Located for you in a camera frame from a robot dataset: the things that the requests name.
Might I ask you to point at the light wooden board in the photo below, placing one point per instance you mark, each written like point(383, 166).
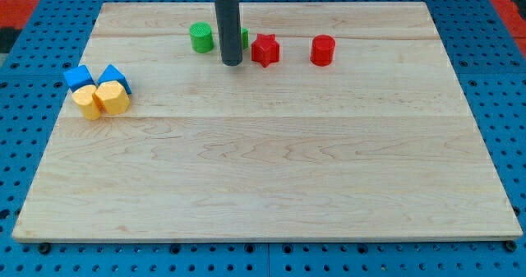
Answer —
point(378, 146)

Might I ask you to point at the red star block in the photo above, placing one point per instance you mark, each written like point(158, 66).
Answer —
point(265, 49)

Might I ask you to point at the green cylinder block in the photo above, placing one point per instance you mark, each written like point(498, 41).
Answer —
point(201, 37)

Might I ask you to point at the blue cube block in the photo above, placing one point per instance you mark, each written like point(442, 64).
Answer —
point(78, 77)

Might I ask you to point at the yellow hexagonal block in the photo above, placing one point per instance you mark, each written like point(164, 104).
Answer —
point(113, 97)

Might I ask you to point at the blue triangular block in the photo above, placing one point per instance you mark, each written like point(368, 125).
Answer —
point(111, 73)

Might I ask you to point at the red cylinder block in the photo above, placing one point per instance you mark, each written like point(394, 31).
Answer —
point(322, 50)

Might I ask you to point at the yellow cylinder block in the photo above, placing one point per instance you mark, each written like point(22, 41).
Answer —
point(86, 103)

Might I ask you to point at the green star block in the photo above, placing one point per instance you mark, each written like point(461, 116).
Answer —
point(245, 38)

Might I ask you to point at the gray cylindrical pusher rod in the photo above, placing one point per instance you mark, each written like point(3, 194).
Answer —
point(229, 30)

